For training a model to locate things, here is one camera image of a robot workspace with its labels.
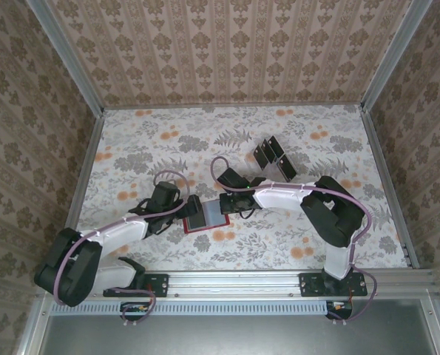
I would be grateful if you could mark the aluminium sheet frame rail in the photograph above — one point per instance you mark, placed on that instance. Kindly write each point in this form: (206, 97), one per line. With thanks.
(437, 329)
(30, 329)

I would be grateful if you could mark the black credit card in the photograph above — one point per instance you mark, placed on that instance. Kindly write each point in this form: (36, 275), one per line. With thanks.
(277, 144)
(287, 168)
(261, 157)
(197, 222)
(268, 149)

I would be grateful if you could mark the aluminium table end rail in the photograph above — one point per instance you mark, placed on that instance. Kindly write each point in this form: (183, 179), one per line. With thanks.
(234, 106)

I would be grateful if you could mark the red leather card holder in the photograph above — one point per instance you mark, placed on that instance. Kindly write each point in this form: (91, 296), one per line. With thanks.
(214, 214)

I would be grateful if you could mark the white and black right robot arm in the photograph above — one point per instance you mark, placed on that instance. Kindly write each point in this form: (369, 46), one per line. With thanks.
(282, 196)

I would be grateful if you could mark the aluminium table side rail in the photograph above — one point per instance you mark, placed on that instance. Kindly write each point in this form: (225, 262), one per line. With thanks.
(84, 170)
(381, 162)

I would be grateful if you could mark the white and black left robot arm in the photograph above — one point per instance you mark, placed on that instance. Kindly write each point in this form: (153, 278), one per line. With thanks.
(120, 231)

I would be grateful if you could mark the grey metal sheet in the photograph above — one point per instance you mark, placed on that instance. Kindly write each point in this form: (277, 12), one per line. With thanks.
(234, 336)

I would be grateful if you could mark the aluminium frame post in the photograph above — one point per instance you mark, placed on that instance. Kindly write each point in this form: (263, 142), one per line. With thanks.
(67, 55)
(394, 55)

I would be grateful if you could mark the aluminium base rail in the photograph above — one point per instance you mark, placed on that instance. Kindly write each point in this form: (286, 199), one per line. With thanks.
(234, 283)

